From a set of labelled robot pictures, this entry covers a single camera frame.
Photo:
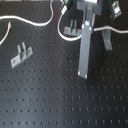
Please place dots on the grey long gripper finger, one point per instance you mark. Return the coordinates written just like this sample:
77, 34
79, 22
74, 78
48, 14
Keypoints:
85, 42

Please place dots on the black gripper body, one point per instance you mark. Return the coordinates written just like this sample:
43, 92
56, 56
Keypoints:
94, 6

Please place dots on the black perforated breadboard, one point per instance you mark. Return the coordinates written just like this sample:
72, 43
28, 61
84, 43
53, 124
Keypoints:
44, 91

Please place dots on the grey cable clip middle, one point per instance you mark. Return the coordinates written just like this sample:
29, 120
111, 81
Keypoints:
72, 29

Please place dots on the grey cable clip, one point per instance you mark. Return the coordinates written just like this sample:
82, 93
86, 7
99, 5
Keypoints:
72, 29
23, 54
106, 35

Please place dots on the grey cable clip right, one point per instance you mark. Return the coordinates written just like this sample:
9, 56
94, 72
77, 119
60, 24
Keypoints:
106, 35

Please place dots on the grey cable clip left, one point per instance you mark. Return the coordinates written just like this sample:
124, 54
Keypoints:
23, 54

